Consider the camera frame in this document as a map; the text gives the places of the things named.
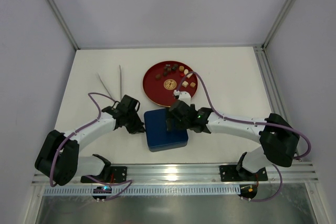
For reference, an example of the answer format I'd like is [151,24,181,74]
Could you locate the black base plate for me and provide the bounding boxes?
[80,165,128,184]
[219,164,268,182]

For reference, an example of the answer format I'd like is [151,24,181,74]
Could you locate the round red tray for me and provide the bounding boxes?
[142,60,198,107]

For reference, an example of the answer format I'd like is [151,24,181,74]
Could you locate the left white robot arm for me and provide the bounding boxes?
[35,95,145,187]

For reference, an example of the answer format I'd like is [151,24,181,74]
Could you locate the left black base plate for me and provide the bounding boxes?
[80,165,128,184]

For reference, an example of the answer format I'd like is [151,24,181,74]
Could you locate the slotted cable duct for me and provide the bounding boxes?
[43,184,240,196]

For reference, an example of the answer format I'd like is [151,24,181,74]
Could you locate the white pyramid chocolate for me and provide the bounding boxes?
[182,81,189,87]

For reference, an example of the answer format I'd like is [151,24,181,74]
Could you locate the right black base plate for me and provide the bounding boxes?
[219,164,268,182]

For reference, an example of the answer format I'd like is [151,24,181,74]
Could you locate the blue box lid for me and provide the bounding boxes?
[144,109,188,141]

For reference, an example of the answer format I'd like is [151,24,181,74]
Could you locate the metal serving tongs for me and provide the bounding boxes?
[96,65,123,101]

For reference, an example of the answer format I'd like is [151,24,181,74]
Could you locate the blue chocolate box with tray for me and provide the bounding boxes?
[147,137,188,152]

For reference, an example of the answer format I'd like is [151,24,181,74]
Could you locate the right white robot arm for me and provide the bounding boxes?
[166,100,299,180]

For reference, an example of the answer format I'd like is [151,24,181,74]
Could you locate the aluminium front rail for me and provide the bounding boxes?
[31,163,318,186]

